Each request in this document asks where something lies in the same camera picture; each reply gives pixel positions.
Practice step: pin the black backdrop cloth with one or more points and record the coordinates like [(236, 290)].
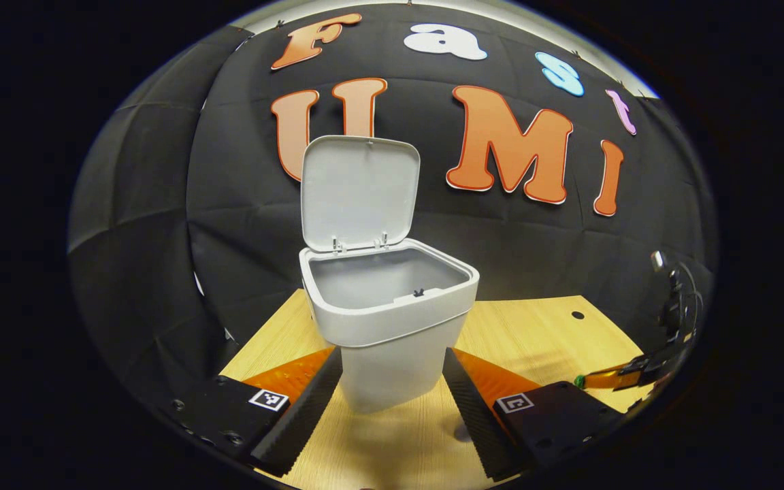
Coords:
[(535, 258)]

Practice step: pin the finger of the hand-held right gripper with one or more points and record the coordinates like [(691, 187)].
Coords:
[(610, 379)]

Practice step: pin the wooden desktop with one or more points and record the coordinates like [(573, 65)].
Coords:
[(535, 340)]

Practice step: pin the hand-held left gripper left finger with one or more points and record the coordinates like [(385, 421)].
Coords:
[(310, 415)]

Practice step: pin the white desktop garbage bin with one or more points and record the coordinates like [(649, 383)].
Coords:
[(392, 354)]

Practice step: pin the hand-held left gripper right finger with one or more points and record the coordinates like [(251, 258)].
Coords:
[(470, 415)]

